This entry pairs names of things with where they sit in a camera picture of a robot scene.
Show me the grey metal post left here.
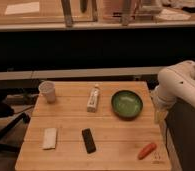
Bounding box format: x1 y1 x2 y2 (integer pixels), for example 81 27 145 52
61 0 73 27

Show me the white paper sheet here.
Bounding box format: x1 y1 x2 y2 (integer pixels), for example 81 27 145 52
4 2 40 15

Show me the orange carrot toy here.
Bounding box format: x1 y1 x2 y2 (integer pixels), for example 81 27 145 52
138 143 157 160

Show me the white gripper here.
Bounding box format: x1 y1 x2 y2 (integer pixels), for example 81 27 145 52
152 95 168 124

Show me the green bowl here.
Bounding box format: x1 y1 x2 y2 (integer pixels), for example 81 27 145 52
111 90 143 119

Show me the black eraser block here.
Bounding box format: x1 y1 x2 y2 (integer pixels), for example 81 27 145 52
82 129 96 154

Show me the white tube with cap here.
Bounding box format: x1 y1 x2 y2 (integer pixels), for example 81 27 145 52
87 84 100 113

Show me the black chair base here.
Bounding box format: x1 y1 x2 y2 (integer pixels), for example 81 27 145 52
0 84 31 154

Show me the grey metal post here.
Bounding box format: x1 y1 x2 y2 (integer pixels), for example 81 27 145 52
61 0 73 27
121 0 132 26

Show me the grey metal post right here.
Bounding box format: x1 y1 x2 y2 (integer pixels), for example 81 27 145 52
121 0 132 26

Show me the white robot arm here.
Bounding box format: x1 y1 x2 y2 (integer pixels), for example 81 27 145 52
151 60 195 124

